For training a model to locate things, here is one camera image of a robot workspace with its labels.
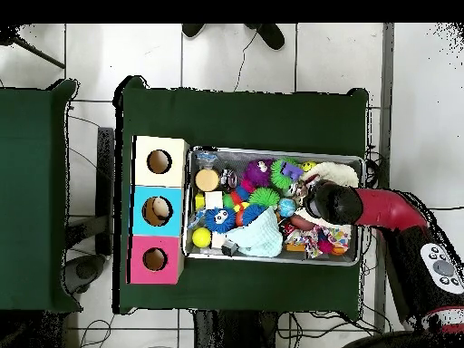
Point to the red black packet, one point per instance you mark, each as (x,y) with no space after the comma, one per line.
(288,229)

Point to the cream waffle cloth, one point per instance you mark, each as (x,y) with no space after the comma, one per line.
(335,172)

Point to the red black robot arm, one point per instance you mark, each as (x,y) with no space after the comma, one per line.
(391,217)

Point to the clear mesh bin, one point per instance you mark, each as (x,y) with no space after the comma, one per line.
(190,250)

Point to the wooden box with three holes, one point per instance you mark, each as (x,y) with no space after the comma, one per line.
(142,212)

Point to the black silver round toy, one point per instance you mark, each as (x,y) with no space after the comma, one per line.
(229,178)

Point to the round wooden disc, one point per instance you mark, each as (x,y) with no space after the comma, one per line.
(206,180)

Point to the blue fuzzy ball with eyes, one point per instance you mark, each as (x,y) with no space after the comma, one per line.
(220,219)

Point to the purple spiky ball with eyes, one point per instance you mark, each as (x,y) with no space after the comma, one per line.
(257,174)

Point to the small green spiky ball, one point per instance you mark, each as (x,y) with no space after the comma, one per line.
(264,198)

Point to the yellow block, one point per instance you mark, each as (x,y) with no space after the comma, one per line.
(199,201)

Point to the clear crumpled plastic packet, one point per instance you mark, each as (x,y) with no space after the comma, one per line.
(208,156)

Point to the large green spiky ball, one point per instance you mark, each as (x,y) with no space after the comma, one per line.
(278,177)

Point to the mint green knit cloth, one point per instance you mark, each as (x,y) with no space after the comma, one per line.
(257,235)

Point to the blue globe ball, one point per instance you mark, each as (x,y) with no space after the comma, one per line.
(287,207)

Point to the purple plastic block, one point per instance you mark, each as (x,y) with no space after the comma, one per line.
(292,171)

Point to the brown toy football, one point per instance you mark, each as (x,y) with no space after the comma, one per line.
(303,222)

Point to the yellow smiley ball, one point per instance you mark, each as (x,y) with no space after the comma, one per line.
(309,167)

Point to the person's foot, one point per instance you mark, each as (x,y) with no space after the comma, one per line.
(270,35)
(193,30)

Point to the green cloth side table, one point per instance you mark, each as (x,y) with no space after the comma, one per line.
(32,196)

